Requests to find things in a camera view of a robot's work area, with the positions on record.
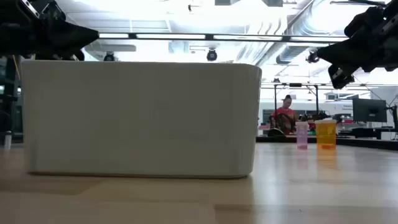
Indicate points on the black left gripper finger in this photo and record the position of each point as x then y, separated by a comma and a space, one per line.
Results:
71, 35
71, 56

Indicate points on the black background desk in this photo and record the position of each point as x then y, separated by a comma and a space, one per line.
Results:
367, 132

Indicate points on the black background station frame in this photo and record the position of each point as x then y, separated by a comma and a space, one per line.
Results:
316, 102

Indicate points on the black ceiling spotlight cluster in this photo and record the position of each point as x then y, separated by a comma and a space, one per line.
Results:
311, 57

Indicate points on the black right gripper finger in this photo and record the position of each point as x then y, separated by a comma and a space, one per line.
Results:
340, 77
351, 54

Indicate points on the black round ceiling fixture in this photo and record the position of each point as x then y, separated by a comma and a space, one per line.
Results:
109, 57
211, 55

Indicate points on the white cylinder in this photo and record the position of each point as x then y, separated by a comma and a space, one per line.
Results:
7, 140

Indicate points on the person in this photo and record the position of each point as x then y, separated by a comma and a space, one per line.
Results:
284, 115

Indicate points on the black background robot arm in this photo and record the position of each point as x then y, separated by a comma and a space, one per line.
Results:
320, 115

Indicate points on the black computer monitor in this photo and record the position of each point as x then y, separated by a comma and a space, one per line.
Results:
370, 110

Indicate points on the white plastic bin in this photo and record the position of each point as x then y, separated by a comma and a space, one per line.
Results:
140, 118

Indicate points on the large orange bottle white cap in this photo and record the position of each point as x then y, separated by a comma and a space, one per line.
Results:
326, 135

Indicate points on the overhead LED light bar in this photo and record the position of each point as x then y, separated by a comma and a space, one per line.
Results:
171, 36

